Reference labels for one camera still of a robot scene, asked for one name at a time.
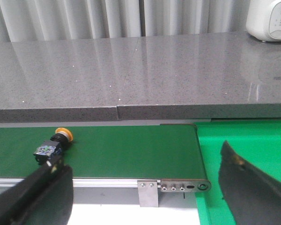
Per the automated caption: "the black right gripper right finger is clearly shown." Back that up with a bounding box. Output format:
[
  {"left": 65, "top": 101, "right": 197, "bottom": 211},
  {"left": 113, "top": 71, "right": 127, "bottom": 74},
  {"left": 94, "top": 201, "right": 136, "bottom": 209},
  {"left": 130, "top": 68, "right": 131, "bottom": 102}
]
[{"left": 218, "top": 141, "right": 281, "bottom": 225}]

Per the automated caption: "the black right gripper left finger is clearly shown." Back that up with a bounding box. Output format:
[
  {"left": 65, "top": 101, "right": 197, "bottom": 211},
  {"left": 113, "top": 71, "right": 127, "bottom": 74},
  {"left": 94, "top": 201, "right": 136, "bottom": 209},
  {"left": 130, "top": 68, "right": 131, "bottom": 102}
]
[{"left": 0, "top": 156, "right": 73, "bottom": 225}]

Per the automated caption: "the yellow push button switch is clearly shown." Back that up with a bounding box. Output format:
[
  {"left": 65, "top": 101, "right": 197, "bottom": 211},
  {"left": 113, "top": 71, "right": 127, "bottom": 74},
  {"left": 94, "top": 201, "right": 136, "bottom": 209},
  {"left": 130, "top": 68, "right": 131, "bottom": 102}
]
[{"left": 33, "top": 127, "right": 74, "bottom": 165}]

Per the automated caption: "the green plastic tray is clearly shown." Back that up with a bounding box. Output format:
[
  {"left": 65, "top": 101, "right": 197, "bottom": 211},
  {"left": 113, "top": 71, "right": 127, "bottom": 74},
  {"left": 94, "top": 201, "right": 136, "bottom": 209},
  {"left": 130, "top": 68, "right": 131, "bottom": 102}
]
[{"left": 196, "top": 120, "right": 281, "bottom": 225}]

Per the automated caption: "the right conveyor end plate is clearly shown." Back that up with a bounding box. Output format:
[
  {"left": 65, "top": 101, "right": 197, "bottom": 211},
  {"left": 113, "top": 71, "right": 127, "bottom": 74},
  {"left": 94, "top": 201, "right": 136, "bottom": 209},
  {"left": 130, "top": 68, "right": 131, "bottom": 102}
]
[{"left": 160, "top": 179, "right": 212, "bottom": 193}]

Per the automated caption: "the green conveyor belt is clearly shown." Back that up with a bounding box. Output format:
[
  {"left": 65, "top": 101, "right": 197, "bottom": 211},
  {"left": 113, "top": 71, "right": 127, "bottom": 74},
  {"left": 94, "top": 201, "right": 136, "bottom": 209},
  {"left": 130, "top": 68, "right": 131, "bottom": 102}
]
[{"left": 0, "top": 124, "right": 206, "bottom": 179}]

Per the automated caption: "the grey stone countertop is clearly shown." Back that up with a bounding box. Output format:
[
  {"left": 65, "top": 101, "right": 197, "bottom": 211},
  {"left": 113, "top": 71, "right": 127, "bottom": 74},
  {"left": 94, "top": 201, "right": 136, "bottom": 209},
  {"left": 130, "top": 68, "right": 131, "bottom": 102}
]
[{"left": 0, "top": 32, "right": 281, "bottom": 123}]

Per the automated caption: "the grey pleated curtain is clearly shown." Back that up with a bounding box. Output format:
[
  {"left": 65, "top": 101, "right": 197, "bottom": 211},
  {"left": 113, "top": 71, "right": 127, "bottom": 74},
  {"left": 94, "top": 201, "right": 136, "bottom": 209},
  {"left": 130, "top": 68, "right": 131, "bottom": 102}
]
[{"left": 0, "top": 0, "right": 250, "bottom": 42}]

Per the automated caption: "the aluminium conveyor side rail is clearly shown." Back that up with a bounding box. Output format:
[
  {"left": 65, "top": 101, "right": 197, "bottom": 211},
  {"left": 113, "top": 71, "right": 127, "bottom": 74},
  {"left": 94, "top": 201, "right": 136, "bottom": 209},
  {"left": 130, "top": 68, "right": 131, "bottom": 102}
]
[{"left": 0, "top": 178, "right": 161, "bottom": 188}]

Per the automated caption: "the right steel support bracket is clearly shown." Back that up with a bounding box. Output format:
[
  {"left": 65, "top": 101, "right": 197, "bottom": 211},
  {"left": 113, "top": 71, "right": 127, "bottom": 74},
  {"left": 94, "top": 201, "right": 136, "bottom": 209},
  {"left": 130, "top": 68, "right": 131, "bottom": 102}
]
[{"left": 137, "top": 180, "right": 159, "bottom": 207}]

